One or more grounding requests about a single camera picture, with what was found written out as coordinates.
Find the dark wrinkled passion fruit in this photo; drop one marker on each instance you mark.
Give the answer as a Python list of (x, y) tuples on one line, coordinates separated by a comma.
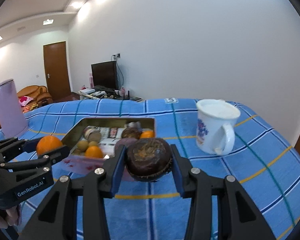
[(148, 157), (131, 132)]

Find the black television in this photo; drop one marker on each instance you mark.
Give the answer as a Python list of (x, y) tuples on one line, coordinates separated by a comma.
[(103, 75)]

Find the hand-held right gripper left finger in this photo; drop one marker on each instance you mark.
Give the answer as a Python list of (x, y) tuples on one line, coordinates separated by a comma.
[(117, 173)]

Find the brown wooden door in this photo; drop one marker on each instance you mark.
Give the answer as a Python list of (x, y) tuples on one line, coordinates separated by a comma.
[(56, 70)]

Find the purple passion fruit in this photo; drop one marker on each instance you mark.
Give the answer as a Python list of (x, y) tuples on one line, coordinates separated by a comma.
[(123, 142)]

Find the large oval kumquat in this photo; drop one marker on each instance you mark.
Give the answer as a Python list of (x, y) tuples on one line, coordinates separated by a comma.
[(147, 134)]

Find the pink tall box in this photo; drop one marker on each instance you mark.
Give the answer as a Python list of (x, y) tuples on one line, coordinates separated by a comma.
[(91, 80)]

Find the low television stand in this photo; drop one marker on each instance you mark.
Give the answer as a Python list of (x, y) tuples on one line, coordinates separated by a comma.
[(107, 96)]

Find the wall socket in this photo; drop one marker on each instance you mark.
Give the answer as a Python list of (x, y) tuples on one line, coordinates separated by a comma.
[(116, 55)]

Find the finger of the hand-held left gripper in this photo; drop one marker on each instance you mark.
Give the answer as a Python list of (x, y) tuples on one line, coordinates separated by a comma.
[(52, 156), (10, 145)]

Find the blue plaid blanket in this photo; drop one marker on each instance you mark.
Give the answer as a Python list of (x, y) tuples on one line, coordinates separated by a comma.
[(240, 180)]

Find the small orange kumquat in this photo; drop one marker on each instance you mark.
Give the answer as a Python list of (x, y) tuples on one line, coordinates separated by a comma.
[(93, 152)]

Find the ceiling mounted fixture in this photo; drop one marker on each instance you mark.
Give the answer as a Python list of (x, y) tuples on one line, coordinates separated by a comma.
[(48, 21)]

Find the white flat box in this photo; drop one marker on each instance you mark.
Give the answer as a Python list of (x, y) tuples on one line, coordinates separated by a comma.
[(87, 90)]

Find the white paper packet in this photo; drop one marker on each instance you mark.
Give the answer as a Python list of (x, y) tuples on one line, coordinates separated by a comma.
[(107, 132)]

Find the brown leather sofa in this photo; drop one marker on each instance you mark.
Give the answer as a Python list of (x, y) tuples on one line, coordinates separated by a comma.
[(37, 92)]

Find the round orange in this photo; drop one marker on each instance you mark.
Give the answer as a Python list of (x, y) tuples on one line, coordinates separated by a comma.
[(48, 145)]

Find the white mug with blue print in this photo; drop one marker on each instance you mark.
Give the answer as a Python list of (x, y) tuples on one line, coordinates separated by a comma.
[(210, 130)]

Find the pink floral pillow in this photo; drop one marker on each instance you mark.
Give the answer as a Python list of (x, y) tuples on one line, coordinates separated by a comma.
[(25, 100)]

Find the pink tin box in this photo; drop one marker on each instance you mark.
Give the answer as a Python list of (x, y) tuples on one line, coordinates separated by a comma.
[(75, 165)]

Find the person's left hand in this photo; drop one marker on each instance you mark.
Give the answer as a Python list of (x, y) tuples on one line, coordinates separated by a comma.
[(12, 215)]

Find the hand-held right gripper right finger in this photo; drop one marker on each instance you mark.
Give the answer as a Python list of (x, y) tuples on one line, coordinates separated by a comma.
[(178, 173)]

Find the black router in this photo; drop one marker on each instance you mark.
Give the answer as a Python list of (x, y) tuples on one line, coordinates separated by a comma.
[(126, 95)]

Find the yellowish longan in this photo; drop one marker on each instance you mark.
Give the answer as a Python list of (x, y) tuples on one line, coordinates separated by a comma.
[(93, 143), (81, 145)]

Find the purple thermos jug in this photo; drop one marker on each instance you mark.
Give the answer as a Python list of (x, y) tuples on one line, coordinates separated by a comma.
[(8, 107)]

